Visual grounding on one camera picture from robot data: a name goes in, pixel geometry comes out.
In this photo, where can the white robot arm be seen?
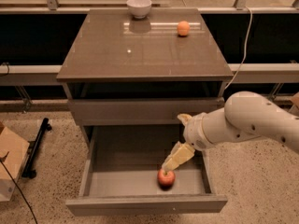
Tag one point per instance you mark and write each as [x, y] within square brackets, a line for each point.
[246, 115]

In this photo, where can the white ceramic bowl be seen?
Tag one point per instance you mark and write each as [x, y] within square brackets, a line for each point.
[139, 8]

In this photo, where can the black metal bar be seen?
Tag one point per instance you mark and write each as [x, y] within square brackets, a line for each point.
[33, 148]

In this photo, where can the grey drawer cabinet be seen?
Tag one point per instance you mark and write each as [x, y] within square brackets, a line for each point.
[117, 57]

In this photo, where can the orange fruit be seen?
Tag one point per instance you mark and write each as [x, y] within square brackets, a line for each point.
[183, 28]

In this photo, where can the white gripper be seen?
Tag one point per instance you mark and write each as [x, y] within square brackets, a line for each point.
[194, 132]

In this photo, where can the red apple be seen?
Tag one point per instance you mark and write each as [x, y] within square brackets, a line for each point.
[166, 179]

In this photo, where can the open grey middle drawer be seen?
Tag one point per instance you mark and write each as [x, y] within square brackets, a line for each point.
[120, 175]

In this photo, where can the closed grey top drawer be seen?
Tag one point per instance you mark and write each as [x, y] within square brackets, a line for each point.
[88, 112]

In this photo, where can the cardboard box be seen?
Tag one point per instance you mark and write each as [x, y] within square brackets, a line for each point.
[13, 148]

